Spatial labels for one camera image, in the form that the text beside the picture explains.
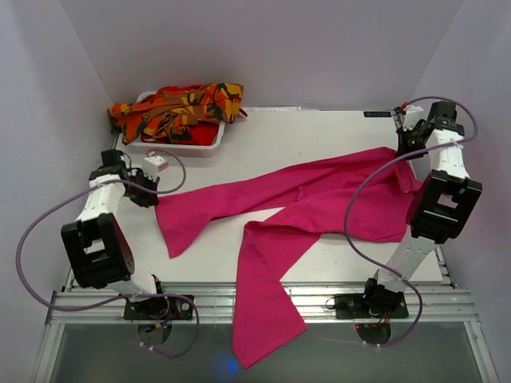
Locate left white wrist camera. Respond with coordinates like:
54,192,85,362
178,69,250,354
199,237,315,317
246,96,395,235
141,151,169,179

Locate aluminium front rail frame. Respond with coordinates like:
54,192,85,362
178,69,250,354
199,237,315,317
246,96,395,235
33,282,499,382

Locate blue label sticker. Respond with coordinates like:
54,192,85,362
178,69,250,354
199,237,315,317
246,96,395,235
363,111,392,118

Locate orange camouflage trousers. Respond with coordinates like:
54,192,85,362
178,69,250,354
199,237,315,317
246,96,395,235
108,82,246,146

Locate white plastic basket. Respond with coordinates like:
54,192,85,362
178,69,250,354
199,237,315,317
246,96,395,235
128,90,227,159

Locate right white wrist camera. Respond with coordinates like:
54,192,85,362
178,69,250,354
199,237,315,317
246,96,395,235
394,103,424,132

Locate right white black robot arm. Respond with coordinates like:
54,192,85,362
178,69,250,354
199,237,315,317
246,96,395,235
360,100,482,317

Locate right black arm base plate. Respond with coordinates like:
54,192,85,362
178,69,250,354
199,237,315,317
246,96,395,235
334,293,409,319

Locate pink trousers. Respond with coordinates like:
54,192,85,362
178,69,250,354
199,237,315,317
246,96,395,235
156,147,421,368

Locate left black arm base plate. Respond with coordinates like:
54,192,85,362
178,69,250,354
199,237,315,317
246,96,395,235
123,295,194,321

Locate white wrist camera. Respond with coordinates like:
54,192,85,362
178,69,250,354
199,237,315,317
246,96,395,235
394,103,424,132
141,151,169,179

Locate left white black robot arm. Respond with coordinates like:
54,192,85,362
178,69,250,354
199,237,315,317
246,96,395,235
61,149,169,319

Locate red garment in basket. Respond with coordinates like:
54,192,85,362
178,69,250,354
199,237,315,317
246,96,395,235
139,85,221,146

